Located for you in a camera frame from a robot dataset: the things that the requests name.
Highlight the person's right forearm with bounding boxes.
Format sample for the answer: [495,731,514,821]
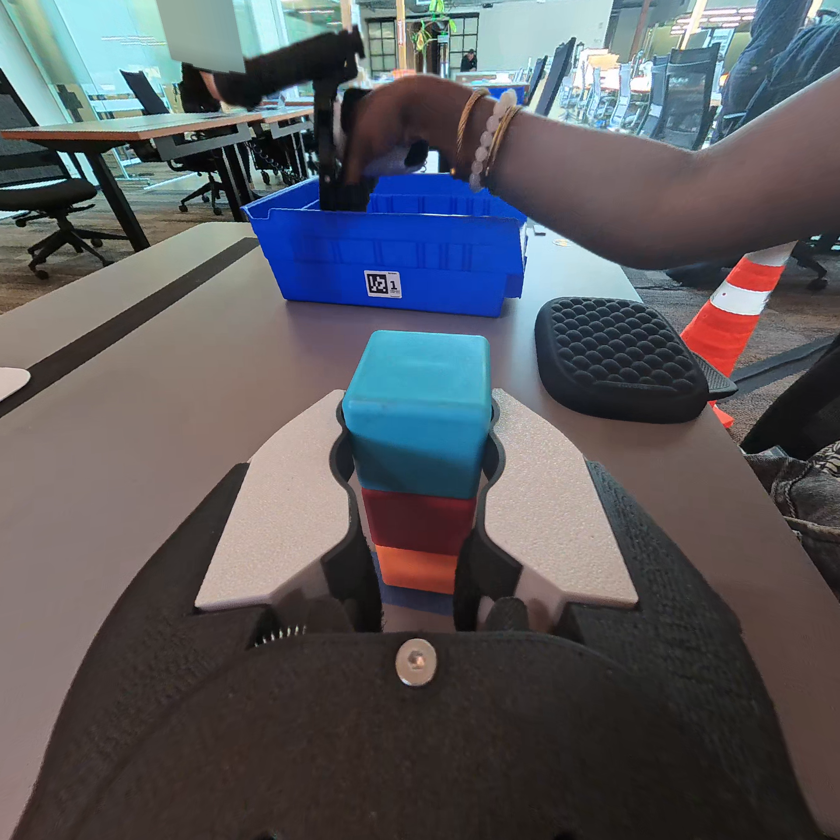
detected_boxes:
[493,66,840,270]

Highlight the teal foam cube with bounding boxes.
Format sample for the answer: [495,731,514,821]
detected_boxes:
[342,331,493,500]

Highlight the blue plastic bin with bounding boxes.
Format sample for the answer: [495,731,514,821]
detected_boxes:
[243,175,529,319]

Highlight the person's right hand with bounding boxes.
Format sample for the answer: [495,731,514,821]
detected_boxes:
[335,75,467,181]

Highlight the brown office desk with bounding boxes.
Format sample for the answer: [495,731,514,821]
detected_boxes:
[0,112,270,250]

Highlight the row of black office chairs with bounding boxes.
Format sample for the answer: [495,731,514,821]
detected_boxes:
[525,33,840,152]

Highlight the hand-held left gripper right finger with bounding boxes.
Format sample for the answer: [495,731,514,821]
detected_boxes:
[457,390,640,609]

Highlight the red foam cube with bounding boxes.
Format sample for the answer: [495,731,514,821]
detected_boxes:
[361,489,476,557]

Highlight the blue tape strip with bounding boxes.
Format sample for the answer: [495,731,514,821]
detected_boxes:
[381,584,454,615]

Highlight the green potted plant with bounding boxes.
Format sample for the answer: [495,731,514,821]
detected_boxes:
[418,0,454,53]

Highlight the black office chair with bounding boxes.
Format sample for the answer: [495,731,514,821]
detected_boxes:
[0,73,126,279]

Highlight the black textured armrest pad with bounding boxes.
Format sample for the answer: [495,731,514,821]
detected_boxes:
[535,297,710,424]

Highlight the orange foam cube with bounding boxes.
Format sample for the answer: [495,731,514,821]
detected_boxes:
[372,545,460,592]

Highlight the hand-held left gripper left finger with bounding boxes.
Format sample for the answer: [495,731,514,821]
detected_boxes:
[197,390,363,611]

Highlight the orange traffic cone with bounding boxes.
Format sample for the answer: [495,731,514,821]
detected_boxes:
[680,243,799,427]

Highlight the gold bracelets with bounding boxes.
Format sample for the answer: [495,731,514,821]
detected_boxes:
[453,90,522,191]

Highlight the person's pants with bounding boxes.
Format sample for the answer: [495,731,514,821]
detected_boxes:
[742,444,840,592]

